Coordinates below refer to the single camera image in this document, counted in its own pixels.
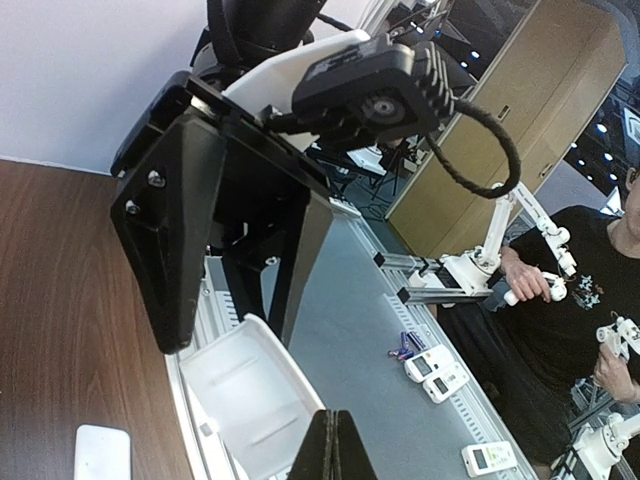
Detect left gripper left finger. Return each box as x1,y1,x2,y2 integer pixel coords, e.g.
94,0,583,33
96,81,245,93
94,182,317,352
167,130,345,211
288,410,333,480

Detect white battery cover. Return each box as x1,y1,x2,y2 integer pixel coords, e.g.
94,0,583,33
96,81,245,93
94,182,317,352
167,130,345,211
73,424,132,480

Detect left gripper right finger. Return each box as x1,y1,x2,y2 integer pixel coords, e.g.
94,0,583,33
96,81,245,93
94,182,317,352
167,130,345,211
332,410,377,480

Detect white remote control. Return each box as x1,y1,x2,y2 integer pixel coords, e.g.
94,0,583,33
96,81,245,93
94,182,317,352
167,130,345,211
181,314,324,479

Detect spare white remote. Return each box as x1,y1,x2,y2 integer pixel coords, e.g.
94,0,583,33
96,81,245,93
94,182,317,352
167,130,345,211
422,362,469,404
404,345,454,384
461,441,517,478

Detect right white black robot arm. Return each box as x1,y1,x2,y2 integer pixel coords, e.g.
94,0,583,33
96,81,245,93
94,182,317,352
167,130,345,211
110,1,332,354

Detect spare purple batteries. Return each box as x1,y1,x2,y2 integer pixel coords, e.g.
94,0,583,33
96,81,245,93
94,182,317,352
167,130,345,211
387,331,426,361

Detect person in black shirt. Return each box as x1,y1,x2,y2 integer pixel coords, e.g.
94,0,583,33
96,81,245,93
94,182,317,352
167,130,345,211
433,167,639,476

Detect right black braided cable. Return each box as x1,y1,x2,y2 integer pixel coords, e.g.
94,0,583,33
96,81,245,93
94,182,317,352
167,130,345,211
424,97,522,200

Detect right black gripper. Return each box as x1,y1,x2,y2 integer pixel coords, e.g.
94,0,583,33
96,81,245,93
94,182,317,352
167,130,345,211
110,71,333,354

